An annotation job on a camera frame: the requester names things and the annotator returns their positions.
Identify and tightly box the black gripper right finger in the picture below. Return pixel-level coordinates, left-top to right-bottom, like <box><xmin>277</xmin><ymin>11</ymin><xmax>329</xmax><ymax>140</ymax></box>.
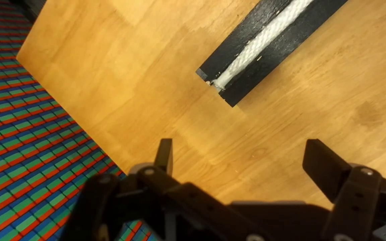
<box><xmin>302</xmin><ymin>139</ymin><xmax>386</xmax><ymax>241</ymax></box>

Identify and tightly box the white braided rope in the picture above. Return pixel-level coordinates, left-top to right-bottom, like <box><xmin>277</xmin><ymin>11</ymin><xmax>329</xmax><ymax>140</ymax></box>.
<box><xmin>205</xmin><ymin>0</ymin><xmax>315</xmax><ymax>92</ymax></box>

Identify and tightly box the black slotted rail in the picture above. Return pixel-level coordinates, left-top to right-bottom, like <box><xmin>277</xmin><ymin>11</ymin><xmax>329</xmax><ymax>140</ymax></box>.
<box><xmin>196</xmin><ymin>0</ymin><xmax>350</xmax><ymax>109</ymax></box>

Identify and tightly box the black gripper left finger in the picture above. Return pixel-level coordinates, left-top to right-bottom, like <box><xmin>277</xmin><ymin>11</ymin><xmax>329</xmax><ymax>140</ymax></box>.
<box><xmin>61</xmin><ymin>137</ymin><xmax>227</xmax><ymax>241</ymax></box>

